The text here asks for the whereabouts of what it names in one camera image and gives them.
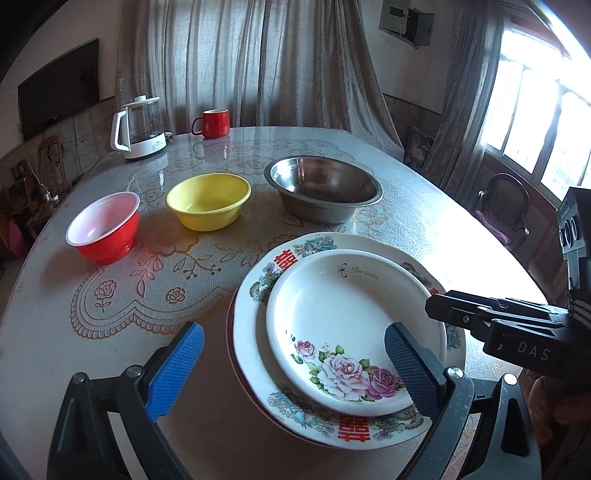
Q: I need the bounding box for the grey side curtain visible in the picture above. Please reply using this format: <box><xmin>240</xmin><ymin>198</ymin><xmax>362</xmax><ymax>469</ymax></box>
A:
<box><xmin>422</xmin><ymin>0</ymin><xmax>504</xmax><ymax>185</ymax></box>

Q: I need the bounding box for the dark wooden chair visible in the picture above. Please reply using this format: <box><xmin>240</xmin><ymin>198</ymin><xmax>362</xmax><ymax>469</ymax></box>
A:
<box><xmin>475</xmin><ymin>173</ymin><xmax>530</xmax><ymax>246</ymax></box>

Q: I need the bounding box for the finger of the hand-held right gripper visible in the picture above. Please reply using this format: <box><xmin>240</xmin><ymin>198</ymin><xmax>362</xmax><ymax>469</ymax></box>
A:
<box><xmin>457</xmin><ymin>320</ymin><xmax>492</xmax><ymax>342</ymax></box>
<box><xmin>425</xmin><ymin>290</ymin><xmax>571</xmax><ymax>326</ymax></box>

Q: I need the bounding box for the wall electrical box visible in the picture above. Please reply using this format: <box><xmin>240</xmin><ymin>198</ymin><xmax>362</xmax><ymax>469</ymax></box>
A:
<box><xmin>379</xmin><ymin>0</ymin><xmax>435</xmax><ymax>49</ymax></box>

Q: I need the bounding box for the white rose print plate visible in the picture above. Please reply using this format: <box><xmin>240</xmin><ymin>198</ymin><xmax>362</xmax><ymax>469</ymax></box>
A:
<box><xmin>266</xmin><ymin>249</ymin><xmax>448</xmax><ymax>417</ymax></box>

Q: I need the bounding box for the pink plastic object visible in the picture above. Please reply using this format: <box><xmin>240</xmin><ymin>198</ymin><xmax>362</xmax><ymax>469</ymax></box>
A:
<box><xmin>8</xmin><ymin>220</ymin><xmax>29</xmax><ymax>257</ymax></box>

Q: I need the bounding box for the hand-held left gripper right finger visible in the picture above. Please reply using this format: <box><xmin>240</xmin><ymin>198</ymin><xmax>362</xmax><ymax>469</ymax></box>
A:
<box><xmin>384</xmin><ymin>322</ymin><xmax>542</xmax><ymax>480</ymax></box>

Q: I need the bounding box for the red plastic bowl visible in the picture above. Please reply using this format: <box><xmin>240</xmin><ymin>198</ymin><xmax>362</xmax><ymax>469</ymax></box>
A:
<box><xmin>65</xmin><ymin>192</ymin><xmax>140</xmax><ymax>265</ymax></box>

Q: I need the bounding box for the long grey curtain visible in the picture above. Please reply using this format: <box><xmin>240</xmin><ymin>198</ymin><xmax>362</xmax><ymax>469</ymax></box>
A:
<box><xmin>115</xmin><ymin>0</ymin><xmax>402</xmax><ymax>158</ymax></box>

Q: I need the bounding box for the person's right hand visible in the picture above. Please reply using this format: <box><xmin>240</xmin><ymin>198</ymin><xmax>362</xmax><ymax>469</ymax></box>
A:
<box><xmin>526</xmin><ymin>373</ymin><xmax>591</xmax><ymax>428</ymax></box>

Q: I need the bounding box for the black wall television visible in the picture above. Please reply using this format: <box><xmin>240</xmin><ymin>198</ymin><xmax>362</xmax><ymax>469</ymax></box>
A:
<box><xmin>17</xmin><ymin>38</ymin><xmax>100</xmax><ymax>141</ymax></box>

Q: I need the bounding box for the stainless steel bowl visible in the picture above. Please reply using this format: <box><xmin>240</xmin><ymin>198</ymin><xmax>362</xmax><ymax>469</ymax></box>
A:
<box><xmin>263</xmin><ymin>156</ymin><xmax>384</xmax><ymax>224</ymax></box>

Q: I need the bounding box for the large floral rim plate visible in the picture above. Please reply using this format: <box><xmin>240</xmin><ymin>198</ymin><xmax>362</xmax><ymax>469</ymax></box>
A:
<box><xmin>225</xmin><ymin>295</ymin><xmax>324</xmax><ymax>445</ymax></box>

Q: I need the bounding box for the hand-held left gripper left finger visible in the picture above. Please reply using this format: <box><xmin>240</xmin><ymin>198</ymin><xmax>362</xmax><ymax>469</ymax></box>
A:
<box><xmin>46</xmin><ymin>322</ymin><xmax>205</xmax><ymax>480</ymax></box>

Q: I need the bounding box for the yellow plastic bowl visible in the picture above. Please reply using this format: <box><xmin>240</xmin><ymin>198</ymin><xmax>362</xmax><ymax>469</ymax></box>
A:
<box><xmin>165</xmin><ymin>173</ymin><xmax>251</xmax><ymax>232</ymax></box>

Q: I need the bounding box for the white glass electric kettle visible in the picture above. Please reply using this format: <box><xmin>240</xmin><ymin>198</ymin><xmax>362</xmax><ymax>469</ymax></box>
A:
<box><xmin>110</xmin><ymin>96</ymin><xmax>168</xmax><ymax>161</ymax></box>

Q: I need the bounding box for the scalloped plate with red characters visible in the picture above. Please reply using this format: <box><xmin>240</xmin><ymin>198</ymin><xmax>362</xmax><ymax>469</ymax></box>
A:
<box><xmin>232</xmin><ymin>232</ymin><xmax>467</xmax><ymax>449</ymax></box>

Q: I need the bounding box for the red mug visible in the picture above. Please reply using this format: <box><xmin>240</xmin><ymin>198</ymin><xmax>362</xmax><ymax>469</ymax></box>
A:
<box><xmin>191</xmin><ymin>109</ymin><xmax>230</xmax><ymax>138</ymax></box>

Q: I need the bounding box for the window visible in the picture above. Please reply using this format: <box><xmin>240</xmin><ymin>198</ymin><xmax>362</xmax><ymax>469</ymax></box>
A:
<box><xmin>480</xmin><ymin>28</ymin><xmax>591</xmax><ymax>199</ymax></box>

